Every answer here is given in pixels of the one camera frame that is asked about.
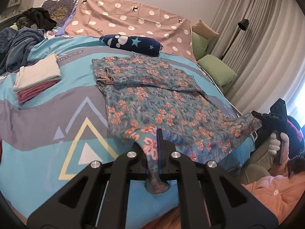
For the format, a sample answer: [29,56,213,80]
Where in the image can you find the floral teal garment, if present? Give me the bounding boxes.
[92,53,262,194]

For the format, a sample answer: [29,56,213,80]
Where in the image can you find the dark blue denim clothes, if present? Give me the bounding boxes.
[1,27,44,74]

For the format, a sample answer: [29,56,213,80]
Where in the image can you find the black clothes pile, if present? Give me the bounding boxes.
[15,7,57,31]

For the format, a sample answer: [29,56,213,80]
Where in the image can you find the right white gloved hand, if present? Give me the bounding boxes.
[268,132,289,165]

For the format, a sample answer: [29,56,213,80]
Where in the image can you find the green pillow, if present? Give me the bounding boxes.
[192,32,208,60]
[197,54,237,87]

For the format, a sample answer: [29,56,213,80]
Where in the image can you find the blue grey bed blanket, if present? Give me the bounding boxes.
[1,36,131,221]

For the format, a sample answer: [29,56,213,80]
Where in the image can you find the beige curtain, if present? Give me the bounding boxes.
[212,0,304,125]

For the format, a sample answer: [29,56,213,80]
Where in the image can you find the black floor lamp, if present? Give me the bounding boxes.
[220,18,250,60]

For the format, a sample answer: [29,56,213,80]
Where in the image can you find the tan pillow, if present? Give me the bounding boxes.
[192,20,219,40]

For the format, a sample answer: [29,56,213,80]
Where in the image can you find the red folded garment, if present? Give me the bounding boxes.
[17,80,59,104]

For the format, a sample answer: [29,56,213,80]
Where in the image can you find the white folded garment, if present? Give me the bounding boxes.
[13,54,62,92]

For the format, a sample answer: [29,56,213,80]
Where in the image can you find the navy star fleece garment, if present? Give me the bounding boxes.
[99,34,163,57]

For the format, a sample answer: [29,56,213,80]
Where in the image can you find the pink polka dot sheet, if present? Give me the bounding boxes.
[65,0,195,61]

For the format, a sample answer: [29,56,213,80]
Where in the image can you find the purple patterned pillow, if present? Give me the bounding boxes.
[41,0,79,27]

